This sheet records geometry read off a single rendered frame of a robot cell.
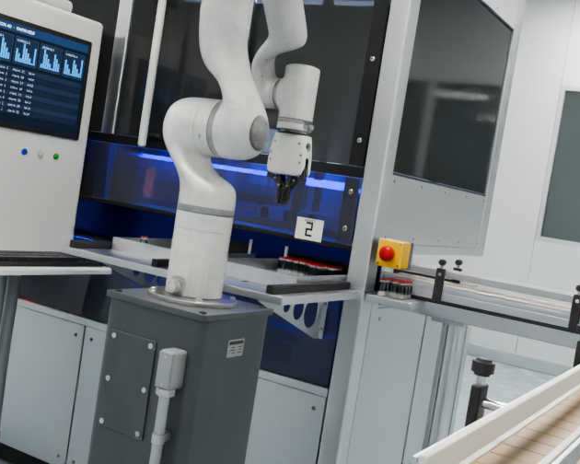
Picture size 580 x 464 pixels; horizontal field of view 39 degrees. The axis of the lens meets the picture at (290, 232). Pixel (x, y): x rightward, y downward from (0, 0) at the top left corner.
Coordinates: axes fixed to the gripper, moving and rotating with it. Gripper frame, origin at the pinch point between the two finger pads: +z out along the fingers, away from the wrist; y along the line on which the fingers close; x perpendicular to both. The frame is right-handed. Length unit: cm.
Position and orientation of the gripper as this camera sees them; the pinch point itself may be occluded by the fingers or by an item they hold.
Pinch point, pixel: (283, 196)
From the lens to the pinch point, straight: 198.2
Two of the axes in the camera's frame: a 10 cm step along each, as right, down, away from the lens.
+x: -5.0, -0.3, -8.6
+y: -8.5, -1.6, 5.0
